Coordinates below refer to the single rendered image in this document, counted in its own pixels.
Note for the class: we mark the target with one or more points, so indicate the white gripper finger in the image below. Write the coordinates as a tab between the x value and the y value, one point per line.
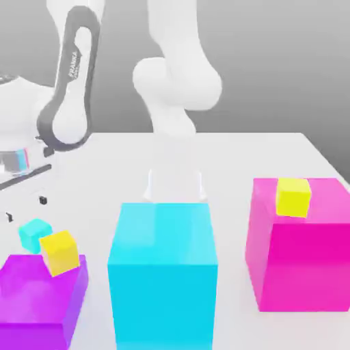
9	217
43	200

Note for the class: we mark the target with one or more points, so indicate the small cyan cube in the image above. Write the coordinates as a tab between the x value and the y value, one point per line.
31	232

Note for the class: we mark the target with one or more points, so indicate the large magenta box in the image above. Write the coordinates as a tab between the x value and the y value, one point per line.
306	262

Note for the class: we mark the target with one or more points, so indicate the small yellow cube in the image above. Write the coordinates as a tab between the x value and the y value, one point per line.
61	254
292	199

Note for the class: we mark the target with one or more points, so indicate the large purple box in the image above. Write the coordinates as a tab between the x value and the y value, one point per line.
32	306

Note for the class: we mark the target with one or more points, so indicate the large cyan box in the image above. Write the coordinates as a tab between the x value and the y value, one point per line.
162	287

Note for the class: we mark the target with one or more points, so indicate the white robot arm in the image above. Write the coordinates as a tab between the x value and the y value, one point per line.
175	68

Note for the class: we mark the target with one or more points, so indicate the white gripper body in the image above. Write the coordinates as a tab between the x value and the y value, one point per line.
24	176

